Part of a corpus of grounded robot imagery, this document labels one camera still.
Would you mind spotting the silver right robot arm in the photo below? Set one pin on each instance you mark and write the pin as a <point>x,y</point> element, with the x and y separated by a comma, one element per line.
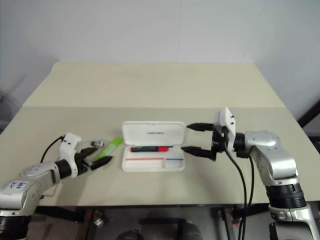
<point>275,160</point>

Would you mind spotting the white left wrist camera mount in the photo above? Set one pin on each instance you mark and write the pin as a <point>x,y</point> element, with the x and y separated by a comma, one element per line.
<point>68,147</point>

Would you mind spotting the white open pencil case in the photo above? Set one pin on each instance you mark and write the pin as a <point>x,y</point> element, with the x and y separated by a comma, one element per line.
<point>152,155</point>

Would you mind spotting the small silver black cylinder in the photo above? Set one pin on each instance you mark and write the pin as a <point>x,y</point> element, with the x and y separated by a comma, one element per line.
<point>97,144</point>

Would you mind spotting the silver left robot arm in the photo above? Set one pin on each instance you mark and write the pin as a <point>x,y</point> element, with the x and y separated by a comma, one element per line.
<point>37,172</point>

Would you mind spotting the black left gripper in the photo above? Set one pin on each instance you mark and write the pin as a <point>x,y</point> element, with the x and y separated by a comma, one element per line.
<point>80,163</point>

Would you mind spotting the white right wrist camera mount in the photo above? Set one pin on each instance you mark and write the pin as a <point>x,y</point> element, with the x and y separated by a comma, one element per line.
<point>227,122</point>

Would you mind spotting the green marker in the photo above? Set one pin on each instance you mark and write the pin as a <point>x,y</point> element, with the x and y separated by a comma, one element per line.
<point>110,148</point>

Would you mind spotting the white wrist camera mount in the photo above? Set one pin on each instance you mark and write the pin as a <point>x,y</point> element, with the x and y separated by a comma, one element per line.
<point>227,122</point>
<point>68,147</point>

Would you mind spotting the red and black marker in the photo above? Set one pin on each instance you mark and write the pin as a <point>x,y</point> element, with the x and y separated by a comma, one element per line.
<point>150,149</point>

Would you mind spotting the silver metal fitting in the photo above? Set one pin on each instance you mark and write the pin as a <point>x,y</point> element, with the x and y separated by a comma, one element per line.
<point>98,221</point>

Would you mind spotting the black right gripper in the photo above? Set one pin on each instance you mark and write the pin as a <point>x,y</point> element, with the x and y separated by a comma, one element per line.
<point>218,144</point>

